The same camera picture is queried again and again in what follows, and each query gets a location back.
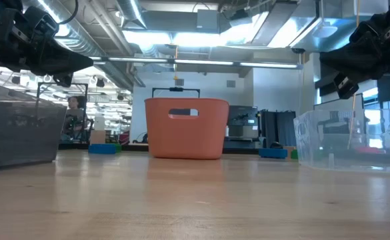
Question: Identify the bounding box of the black equipment unit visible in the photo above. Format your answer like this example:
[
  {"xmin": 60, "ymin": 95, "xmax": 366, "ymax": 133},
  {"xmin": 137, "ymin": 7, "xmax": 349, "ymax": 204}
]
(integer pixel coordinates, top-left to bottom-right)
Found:
[{"xmin": 227, "ymin": 105, "xmax": 259, "ymax": 138}]

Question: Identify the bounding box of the clear plastic bin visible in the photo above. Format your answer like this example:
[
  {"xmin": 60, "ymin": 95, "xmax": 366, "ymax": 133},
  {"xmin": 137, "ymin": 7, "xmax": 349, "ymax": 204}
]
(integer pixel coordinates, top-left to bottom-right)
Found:
[{"xmin": 293, "ymin": 108, "xmax": 390, "ymax": 175}]

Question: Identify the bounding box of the grey ceiling box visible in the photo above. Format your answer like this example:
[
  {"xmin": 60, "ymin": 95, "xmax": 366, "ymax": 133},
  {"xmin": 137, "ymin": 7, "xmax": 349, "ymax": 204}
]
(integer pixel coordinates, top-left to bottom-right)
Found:
[{"xmin": 197, "ymin": 9, "xmax": 219, "ymax": 29}]

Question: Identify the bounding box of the long overhead light bar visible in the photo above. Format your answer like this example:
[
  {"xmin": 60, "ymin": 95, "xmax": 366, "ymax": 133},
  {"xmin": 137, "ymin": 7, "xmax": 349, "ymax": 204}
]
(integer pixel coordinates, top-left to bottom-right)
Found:
[{"xmin": 89, "ymin": 55, "xmax": 303, "ymax": 70}]

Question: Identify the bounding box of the white pendant lamp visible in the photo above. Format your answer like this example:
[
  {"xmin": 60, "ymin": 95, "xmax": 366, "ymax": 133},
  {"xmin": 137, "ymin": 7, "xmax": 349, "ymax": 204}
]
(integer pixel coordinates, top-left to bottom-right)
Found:
[{"xmin": 312, "ymin": 0, "xmax": 339, "ymax": 39}]

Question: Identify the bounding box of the orange hanging cord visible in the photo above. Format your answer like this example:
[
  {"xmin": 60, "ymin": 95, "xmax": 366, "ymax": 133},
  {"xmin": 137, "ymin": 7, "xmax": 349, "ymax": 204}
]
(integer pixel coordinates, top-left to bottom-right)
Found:
[{"xmin": 173, "ymin": 45, "xmax": 179, "ymax": 81}]

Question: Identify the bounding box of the smoky grey translucent bin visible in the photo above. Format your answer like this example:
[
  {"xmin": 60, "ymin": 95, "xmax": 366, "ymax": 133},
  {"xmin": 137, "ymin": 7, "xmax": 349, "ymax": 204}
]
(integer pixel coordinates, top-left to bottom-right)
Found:
[{"xmin": 0, "ymin": 75, "xmax": 68, "ymax": 171}]

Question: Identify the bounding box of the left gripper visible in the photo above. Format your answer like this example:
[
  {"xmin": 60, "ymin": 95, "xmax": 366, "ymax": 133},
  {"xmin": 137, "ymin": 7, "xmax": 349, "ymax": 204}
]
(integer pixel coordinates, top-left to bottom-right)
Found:
[{"xmin": 0, "ymin": 0, "xmax": 94, "ymax": 88}]

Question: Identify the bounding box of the person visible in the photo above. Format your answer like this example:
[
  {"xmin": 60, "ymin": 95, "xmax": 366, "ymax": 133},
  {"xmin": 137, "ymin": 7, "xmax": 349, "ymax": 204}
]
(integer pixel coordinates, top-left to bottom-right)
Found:
[{"xmin": 61, "ymin": 95, "xmax": 91, "ymax": 143}]

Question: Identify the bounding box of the plain wooden block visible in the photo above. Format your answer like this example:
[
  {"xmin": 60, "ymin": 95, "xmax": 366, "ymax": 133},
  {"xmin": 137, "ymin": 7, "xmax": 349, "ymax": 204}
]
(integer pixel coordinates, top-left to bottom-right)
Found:
[
  {"xmin": 283, "ymin": 145, "xmax": 297, "ymax": 159},
  {"xmin": 90, "ymin": 129, "xmax": 107, "ymax": 145}
]

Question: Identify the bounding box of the orange plastic bin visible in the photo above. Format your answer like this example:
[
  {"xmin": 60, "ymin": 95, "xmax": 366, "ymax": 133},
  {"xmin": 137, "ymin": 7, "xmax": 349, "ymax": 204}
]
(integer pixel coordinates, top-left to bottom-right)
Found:
[{"xmin": 144, "ymin": 97, "xmax": 230, "ymax": 160}]

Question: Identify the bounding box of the blue toy brick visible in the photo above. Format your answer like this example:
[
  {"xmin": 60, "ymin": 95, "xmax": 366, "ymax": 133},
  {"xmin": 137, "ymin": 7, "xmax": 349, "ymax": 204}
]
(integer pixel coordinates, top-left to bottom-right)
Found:
[
  {"xmin": 88, "ymin": 143, "xmax": 117, "ymax": 155},
  {"xmin": 258, "ymin": 147, "xmax": 288, "ymax": 159}
]

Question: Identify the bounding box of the black aluminium table frame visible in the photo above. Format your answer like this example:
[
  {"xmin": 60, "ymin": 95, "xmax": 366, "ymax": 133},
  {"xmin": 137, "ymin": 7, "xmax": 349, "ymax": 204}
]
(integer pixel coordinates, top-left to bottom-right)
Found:
[{"xmin": 58, "ymin": 142, "xmax": 299, "ymax": 156}]

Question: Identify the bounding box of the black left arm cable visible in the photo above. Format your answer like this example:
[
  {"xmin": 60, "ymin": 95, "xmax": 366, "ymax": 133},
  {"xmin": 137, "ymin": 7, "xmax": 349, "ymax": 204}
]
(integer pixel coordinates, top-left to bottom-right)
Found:
[{"xmin": 59, "ymin": 0, "xmax": 79, "ymax": 25}]

